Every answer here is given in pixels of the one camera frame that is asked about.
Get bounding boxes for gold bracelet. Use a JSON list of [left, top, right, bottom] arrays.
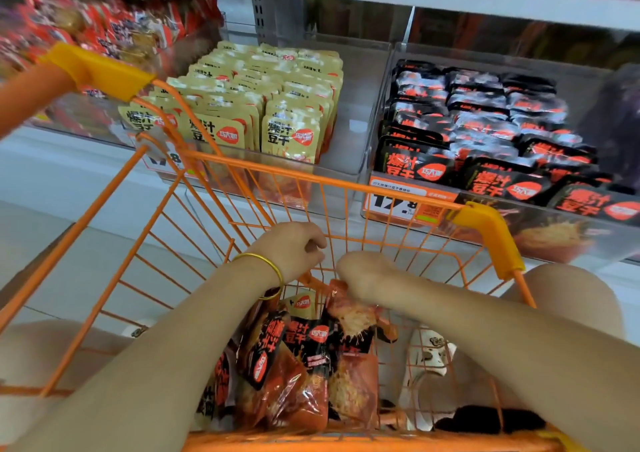
[[235, 253, 286, 301]]

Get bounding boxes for person's right hand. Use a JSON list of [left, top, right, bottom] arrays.
[[335, 251, 411, 308]]

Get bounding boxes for person's left forearm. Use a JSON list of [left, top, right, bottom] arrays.
[[10, 259, 281, 452]]

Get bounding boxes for pile of red tan packets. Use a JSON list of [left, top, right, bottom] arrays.
[[0, 0, 223, 88]]

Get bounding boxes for person's right leg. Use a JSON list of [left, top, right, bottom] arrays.
[[440, 263, 626, 418]]

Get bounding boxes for person's right forearm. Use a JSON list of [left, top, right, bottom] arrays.
[[385, 267, 640, 452]]

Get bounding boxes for person's right white sandal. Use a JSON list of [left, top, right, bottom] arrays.
[[405, 329, 453, 433]]

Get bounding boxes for person's left hand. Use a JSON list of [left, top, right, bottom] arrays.
[[240, 221, 328, 288]]

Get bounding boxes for orange price tag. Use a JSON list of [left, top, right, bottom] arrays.
[[365, 173, 461, 228], [162, 145, 191, 173]]

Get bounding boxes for row of yellow orange snacks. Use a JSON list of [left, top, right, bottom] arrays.
[[262, 51, 344, 165], [118, 41, 256, 148], [178, 45, 286, 153]]

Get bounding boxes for person's leg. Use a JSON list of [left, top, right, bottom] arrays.
[[440, 263, 626, 418], [0, 321, 136, 438]]

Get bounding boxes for pile of black orange snacks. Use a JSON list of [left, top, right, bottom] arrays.
[[195, 281, 399, 433]]

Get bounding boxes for black shorts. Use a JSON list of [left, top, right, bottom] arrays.
[[435, 405, 546, 436]]

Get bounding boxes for row of black orange snacks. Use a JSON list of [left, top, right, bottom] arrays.
[[500, 75, 640, 226], [445, 67, 553, 205], [375, 59, 458, 188]]

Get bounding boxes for person's left leg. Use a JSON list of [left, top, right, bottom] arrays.
[[0, 321, 136, 438]]

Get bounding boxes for orange shopping cart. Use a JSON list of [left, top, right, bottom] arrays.
[[0, 41, 586, 452]]

